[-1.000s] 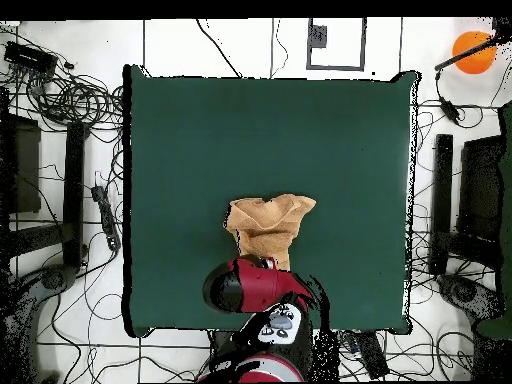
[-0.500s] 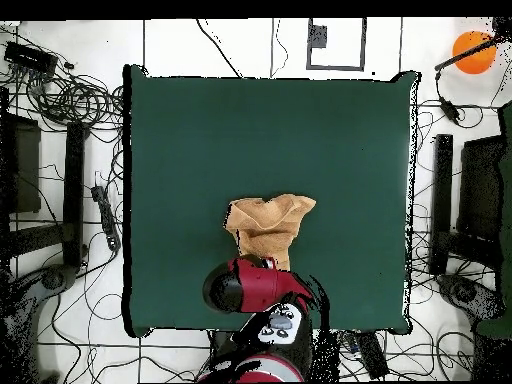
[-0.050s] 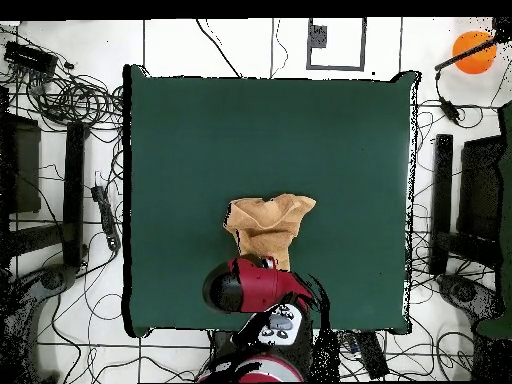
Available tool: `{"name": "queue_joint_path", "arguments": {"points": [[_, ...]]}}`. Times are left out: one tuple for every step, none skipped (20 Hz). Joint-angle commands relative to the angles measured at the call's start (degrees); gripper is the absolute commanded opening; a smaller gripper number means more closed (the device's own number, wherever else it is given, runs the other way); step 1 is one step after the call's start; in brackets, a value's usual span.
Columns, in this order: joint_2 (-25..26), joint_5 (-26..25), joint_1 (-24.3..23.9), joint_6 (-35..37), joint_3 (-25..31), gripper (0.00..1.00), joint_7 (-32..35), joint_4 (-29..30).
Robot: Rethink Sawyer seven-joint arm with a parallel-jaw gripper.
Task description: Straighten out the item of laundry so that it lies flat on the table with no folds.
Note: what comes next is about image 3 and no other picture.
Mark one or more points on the yellow terry towel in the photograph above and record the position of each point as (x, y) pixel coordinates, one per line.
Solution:
(268, 228)

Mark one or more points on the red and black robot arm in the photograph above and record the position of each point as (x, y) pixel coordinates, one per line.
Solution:
(260, 290)

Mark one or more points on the dark flat panel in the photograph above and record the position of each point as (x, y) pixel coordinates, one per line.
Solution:
(480, 188)
(26, 168)

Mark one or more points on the dark green table cloth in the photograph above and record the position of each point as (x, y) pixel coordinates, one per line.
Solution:
(240, 140)

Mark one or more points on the black power strip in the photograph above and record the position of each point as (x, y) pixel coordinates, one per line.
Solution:
(370, 354)
(106, 218)

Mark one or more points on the black stand bar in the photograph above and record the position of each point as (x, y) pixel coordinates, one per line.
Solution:
(74, 180)
(443, 180)

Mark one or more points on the grey stand base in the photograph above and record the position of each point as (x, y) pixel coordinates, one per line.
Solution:
(464, 292)
(52, 278)

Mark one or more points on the grey square tape outline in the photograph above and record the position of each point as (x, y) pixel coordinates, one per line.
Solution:
(308, 44)

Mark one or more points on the black power adapter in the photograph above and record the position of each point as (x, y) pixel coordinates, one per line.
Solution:
(450, 110)

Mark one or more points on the black rod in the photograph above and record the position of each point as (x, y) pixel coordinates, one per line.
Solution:
(460, 58)

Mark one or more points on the orange ball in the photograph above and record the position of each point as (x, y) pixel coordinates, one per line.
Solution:
(474, 60)

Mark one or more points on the black electronics box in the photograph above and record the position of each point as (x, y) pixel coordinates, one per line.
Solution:
(30, 58)

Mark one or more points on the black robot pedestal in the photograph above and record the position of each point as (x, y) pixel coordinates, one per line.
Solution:
(222, 344)

